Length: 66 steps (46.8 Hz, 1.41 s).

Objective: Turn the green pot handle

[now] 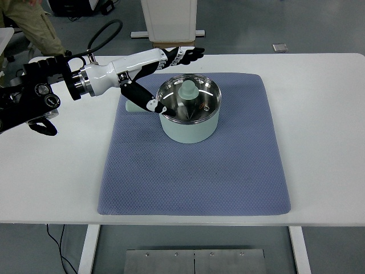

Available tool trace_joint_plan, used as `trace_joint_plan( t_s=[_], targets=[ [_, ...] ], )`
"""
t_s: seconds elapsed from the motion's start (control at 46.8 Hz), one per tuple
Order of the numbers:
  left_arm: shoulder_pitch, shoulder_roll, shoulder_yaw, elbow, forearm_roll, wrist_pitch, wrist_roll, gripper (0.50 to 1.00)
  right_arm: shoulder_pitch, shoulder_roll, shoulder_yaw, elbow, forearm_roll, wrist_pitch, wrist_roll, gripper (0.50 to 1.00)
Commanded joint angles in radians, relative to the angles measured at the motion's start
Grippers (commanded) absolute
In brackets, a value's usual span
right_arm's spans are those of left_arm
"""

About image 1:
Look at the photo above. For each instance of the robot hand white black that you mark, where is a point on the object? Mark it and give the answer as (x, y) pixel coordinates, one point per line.
(128, 64)

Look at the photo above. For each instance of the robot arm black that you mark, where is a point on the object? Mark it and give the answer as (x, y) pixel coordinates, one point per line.
(31, 85)

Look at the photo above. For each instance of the cardboard box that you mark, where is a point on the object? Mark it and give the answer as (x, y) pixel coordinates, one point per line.
(171, 44)

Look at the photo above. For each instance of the glass lid with green knob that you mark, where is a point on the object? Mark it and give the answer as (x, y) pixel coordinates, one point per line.
(187, 90)

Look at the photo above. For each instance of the black equipment case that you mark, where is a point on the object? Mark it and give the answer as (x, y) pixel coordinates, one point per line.
(65, 8)

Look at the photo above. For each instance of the person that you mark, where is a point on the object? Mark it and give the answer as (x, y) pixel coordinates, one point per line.
(34, 23)

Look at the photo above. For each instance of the white side table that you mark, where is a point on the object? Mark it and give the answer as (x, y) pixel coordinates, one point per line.
(4, 37)

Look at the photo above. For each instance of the blue textured mat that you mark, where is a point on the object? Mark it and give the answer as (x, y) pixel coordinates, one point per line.
(228, 177)

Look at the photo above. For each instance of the grey floor socket plate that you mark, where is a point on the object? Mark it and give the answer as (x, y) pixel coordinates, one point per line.
(280, 47)

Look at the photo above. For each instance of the white table leg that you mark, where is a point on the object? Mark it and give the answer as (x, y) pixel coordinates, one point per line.
(89, 248)
(300, 251)

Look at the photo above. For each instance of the white pedestal cabinet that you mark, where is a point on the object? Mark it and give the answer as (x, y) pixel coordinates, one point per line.
(171, 20)

